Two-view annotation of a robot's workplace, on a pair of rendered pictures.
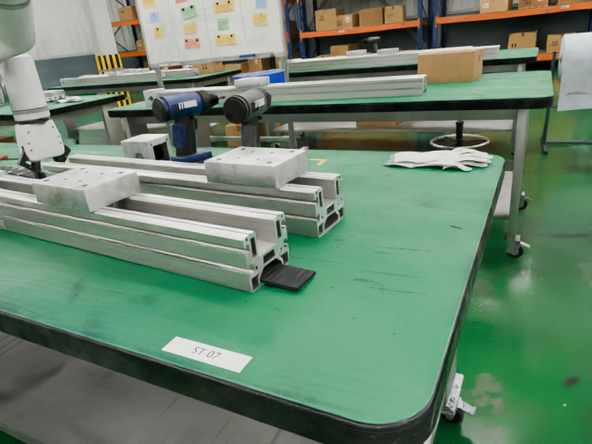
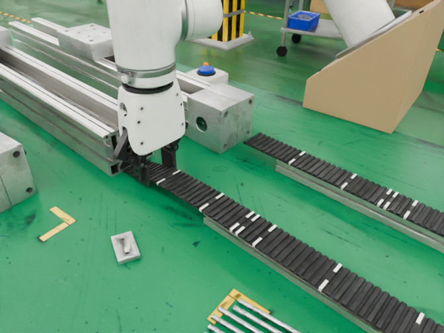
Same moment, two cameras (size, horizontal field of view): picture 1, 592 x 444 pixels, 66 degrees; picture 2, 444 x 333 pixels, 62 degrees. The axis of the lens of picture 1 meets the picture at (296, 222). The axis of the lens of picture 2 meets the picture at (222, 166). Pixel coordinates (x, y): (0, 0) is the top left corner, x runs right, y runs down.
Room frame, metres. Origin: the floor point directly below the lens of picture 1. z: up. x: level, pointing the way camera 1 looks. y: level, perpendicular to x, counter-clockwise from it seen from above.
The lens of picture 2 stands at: (1.73, 0.83, 1.18)
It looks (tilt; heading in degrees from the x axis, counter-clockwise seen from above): 35 degrees down; 187
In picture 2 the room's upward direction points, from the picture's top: 2 degrees clockwise
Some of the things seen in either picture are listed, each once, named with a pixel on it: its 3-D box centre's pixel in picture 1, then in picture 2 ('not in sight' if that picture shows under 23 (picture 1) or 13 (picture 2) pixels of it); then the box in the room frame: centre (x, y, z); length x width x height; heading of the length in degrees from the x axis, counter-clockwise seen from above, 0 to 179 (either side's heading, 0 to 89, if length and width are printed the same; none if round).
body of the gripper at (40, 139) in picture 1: (39, 137); (150, 110); (1.23, 0.66, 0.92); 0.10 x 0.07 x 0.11; 146
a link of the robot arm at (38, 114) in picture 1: (32, 114); (145, 71); (1.23, 0.65, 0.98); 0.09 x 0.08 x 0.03; 146
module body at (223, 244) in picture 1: (95, 218); (97, 64); (0.81, 0.37, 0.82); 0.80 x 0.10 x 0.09; 56
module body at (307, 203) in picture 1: (169, 186); (26, 84); (0.96, 0.27, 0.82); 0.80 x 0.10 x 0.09; 56
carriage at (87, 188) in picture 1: (88, 194); (94, 45); (0.81, 0.37, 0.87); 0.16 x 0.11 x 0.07; 56
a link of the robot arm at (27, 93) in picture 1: (19, 82); (144, 10); (1.22, 0.66, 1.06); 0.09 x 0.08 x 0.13; 126
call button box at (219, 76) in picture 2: not in sight; (203, 84); (0.86, 0.67, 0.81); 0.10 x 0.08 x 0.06; 146
